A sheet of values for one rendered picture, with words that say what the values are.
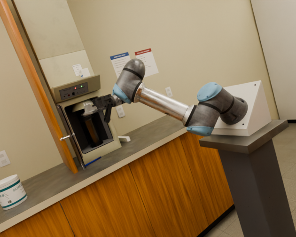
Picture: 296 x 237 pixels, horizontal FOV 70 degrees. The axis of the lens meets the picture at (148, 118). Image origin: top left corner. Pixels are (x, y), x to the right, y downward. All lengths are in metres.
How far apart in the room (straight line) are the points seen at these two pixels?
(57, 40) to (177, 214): 1.50
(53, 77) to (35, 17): 0.40
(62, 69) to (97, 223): 1.02
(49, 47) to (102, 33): 0.75
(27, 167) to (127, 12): 1.72
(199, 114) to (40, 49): 1.12
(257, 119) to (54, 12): 1.43
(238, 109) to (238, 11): 2.63
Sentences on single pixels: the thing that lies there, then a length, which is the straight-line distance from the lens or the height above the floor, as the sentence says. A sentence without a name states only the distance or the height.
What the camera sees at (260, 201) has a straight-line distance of 1.28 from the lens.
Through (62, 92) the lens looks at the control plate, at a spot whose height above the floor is 1.46.
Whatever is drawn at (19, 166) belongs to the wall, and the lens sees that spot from 2.01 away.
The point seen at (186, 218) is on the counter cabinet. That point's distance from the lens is 1.80.
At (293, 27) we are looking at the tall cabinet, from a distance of 3.64.
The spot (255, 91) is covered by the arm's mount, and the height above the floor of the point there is 1.12.
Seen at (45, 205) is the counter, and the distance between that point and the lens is 1.32.
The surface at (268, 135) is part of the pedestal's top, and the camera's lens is 1.15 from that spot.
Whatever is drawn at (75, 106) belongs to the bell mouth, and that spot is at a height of 1.35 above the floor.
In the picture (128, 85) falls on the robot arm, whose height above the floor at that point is 1.36.
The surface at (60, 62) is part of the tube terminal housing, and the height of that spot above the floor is 1.66.
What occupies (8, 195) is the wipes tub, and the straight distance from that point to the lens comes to 1.45.
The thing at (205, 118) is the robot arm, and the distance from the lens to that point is 1.02.
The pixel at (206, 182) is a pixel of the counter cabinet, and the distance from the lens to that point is 1.85.
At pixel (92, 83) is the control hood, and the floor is 1.46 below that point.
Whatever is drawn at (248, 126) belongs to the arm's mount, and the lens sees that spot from 1.13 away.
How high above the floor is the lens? 1.34
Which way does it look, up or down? 9 degrees down
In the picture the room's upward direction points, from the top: 19 degrees counter-clockwise
